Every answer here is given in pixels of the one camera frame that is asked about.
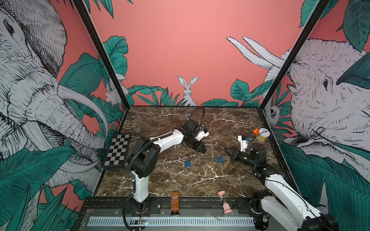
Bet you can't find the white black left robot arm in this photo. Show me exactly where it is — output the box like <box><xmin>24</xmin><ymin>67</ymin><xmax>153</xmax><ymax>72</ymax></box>
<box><xmin>127</xmin><ymin>119</ymin><xmax>209</xmax><ymax>204</ymax></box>

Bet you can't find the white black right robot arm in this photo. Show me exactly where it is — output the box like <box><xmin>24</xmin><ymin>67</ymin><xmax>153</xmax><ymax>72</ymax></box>
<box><xmin>225</xmin><ymin>143</ymin><xmax>339</xmax><ymax>231</ymax></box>

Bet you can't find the pink hourglass timer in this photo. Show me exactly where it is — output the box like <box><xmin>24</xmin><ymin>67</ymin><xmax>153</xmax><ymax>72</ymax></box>
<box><xmin>218</xmin><ymin>191</ymin><xmax>233</xmax><ymax>215</ymax></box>

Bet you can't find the orange rectangular device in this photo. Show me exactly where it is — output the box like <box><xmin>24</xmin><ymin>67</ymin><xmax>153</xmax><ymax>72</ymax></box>
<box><xmin>171</xmin><ymin>192</ymin><xmax>180</xmax><ymax>216</ymax></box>

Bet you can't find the black white checkerboard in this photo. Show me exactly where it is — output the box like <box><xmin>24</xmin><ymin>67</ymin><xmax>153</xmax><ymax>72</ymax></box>
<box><xmin>102</xmin><ymin>133</ymin><xmax>131</xmax><ymax>169</ymax></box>

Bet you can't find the white ventilated strip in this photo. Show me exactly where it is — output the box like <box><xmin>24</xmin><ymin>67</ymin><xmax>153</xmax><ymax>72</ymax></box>
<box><xmin>87</xmin><ymin>217</ymin><xmax>254</xmax><ymax>228</ymax></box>

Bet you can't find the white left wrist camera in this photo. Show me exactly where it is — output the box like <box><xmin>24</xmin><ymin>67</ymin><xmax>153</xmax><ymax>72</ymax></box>
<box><xmin>196</xmin><ymin>127</ymin><xmax>209</xmax><ymax>141</ymax></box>

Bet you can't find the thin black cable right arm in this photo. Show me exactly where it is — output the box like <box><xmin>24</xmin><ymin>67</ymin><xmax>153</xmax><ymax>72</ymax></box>
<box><xmin>245</xmin><ymin>129</ymin><xmax>336</xmax><ymax>231</ymax></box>

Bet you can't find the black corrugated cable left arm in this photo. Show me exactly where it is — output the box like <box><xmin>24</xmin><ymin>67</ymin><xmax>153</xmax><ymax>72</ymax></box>
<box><xmin>122</xmin><ymin>106</ymin><xmax>206</xmax><ymax>231</ymax></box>

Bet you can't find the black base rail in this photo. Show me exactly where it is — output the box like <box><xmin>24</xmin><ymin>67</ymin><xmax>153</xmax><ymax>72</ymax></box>
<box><xmin>81</xmin><ymin>196</ymin><xmax>266</xmax><ymax>217</ymax></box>

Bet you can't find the black corner frame post right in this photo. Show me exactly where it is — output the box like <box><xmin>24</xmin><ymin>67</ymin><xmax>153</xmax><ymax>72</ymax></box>
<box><xmin>259</xmin><ymin>0</ymin><xmax>330</xmax><ymax>110</ymax></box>

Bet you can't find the black corner frame post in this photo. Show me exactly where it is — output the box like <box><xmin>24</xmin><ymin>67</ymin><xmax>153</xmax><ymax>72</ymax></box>
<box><xmin>259</xmin><ymin>0</ymin><xmax>330</xmax><ymax>110</ymax></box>
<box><xmin>72</xmin><ymin>0</ymin><xmax>130</xmax><ymax>111</ymax></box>

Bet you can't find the black corner frame post left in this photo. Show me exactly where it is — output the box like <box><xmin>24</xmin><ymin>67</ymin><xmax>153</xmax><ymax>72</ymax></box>
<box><xmin>72</xmin><ymin>0</ymin><xmax>130</xmax><ymax>111</ymax></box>

